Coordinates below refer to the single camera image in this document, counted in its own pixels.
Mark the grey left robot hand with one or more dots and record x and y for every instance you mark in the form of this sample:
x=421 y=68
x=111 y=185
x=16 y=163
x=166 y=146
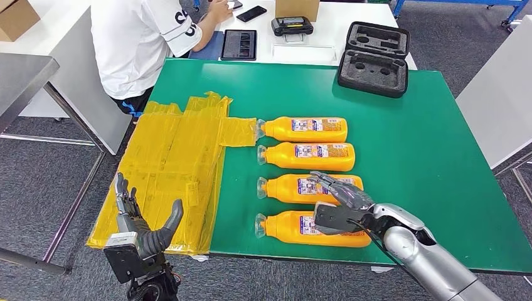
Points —
x=129 y=222

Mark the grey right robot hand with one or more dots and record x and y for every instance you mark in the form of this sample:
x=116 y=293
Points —
x=351 y=197

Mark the orange detergent bottle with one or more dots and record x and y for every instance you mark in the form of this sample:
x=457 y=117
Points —
x=278 y=131
x=282 y=230
x=282 y=160
x=282 y=191

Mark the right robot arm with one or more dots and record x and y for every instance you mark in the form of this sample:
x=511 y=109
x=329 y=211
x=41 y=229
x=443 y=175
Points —
x=420 y=257

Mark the person's right forearm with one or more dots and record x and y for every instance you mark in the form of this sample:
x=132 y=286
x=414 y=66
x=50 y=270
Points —
x=204 y=35

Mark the yellow plastic sheet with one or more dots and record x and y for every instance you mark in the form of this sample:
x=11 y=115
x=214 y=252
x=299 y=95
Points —
x=187 y=149

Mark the black foam-lined case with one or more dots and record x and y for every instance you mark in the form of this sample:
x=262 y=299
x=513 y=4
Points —
x=373 y=70

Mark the white desk with side panel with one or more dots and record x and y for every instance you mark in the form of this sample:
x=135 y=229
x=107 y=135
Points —
x=79 y=91

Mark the person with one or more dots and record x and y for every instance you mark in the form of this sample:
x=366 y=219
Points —
x=133 y=50

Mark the steel table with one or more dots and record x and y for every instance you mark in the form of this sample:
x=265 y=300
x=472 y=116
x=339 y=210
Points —
x=25 y=79

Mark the black handheld controller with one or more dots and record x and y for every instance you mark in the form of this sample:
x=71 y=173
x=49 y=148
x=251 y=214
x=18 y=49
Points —
x=292 y=25

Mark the white side table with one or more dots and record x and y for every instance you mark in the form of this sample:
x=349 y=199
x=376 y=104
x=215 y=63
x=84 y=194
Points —
x=498 y=91

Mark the black tablet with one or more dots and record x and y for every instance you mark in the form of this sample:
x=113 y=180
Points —
x=239 y=45

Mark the blue tablet cover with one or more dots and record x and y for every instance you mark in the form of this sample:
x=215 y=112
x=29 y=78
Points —
x=210 y=50

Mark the small cardboard box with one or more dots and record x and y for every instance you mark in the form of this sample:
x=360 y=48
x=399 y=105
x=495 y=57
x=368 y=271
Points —
x=297 y=10

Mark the black smartphone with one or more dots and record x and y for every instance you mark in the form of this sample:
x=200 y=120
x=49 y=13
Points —
x=251 y=13

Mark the smartphone with lit screen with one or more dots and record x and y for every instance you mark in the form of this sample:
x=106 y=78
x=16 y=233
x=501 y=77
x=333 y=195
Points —
x=237 y=4

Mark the person's right hand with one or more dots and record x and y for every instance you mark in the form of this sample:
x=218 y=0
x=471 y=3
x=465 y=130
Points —
x=220 y=11

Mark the large cardboard box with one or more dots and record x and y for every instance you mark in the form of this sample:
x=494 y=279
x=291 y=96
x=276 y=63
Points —
x=16 y=21

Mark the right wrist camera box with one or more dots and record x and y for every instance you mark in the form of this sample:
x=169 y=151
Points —
x=336 y=218

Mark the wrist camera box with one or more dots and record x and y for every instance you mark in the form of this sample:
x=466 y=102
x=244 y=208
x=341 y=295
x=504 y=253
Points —
x=336 y=218
x=122 y=259

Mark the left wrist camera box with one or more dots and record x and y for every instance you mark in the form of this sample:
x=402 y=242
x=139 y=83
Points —
x=122 y=259

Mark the blue wheeled frame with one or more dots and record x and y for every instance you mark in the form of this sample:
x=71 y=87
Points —
x=478 y=1

